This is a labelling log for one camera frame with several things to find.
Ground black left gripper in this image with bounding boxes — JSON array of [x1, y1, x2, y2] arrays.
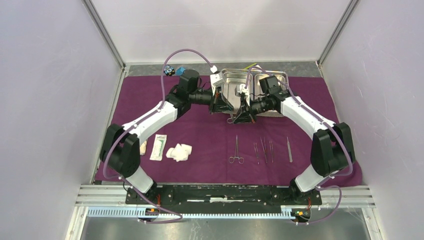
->
[[188, 83, 233, 114]]

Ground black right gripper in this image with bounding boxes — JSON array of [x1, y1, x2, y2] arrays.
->
[[232, 95, 270, 124]]

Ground steel surgical scissors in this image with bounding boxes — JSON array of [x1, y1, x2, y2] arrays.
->
[[226, 111, 236, 124]]

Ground metal mesh instrument tray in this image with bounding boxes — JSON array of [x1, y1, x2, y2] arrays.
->
[[234, 69, 285, 118]]

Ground thin curved steel tweezers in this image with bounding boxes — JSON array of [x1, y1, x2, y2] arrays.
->
[[269, 140, 274, 163]]

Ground steel needle holder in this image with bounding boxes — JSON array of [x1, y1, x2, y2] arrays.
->
[[260, 137, 268, 164]]

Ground steel hemostat clamp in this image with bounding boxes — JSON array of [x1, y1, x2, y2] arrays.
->
[[228, 135, 245, 164]]

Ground purple cloth wrap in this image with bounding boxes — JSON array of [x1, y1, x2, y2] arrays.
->
[[112, 76, 338, 186]]

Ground steel forceps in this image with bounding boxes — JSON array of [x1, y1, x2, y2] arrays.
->
[[286, 137, 293, 163]]

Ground white gauze wad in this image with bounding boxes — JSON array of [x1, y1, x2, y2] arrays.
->
[[165, 143, 193, 162]]

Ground suture packet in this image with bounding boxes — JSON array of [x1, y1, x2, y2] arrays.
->
[[149, 134, 167, 161]]

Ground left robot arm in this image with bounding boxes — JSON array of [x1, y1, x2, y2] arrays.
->
[[99, 69, 234, 204]]

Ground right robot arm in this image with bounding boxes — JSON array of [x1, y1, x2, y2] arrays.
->
[[232, 75, 355, 204]]

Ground steel left inner pan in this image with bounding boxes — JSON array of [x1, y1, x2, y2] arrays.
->
[[221, 68, 248, 110]]

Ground steel pan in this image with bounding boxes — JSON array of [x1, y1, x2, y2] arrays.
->
[[253, 72, 289, 95], [221, 68, 248, 110]]

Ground steel right inner pan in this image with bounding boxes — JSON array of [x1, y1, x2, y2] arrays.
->
[[253, 72, 289, 95]]

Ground blue toy block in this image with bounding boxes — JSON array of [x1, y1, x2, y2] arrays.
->
[[175, 66, 186, 76]]

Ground black blue toy car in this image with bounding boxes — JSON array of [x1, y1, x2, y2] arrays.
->
[[163, 65, 176, 77]]

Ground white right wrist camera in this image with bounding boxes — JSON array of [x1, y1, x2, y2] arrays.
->
[[234, 83, 250, 98]]

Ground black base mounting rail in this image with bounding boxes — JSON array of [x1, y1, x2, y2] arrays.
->
[[145, 184, 322, 214]]

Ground aluminium corner frame rail right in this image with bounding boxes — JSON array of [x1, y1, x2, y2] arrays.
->
[[316, 0, 360, 68]]

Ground aluminium corner frame rail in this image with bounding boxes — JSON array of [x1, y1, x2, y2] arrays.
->
[[82, 0, 126, 69], [316, 0, 360, 68]]

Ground aluminium front frame rail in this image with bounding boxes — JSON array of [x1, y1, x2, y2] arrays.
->
[[75, 185, 376, 220]]

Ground aluminium corner frame rail left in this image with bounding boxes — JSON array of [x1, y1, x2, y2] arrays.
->
[[82, 0, 126, 69]]

